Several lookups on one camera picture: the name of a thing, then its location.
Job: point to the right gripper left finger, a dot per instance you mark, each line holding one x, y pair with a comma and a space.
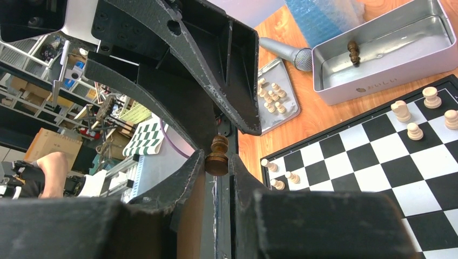
164, 222

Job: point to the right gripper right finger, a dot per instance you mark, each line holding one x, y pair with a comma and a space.
301, 224

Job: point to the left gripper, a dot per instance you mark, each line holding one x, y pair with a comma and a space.
111, 29

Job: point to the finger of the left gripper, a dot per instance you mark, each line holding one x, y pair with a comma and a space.
220, 52
182, 104

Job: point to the dark pawn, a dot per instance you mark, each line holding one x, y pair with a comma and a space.
216, 163

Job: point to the tin lid with light pieces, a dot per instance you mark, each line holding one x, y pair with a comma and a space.
277, 101

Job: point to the black silver chess board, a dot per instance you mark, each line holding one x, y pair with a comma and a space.
373, 153

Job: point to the tin box with dark pieces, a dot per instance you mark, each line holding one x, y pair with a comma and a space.
411, 42

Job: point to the silver microphone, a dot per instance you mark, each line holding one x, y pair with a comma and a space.
300, 58

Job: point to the blue plastic bag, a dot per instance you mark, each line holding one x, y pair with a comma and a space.
321, 20

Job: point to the dark piece in tin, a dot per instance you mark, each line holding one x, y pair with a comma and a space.
354, 52

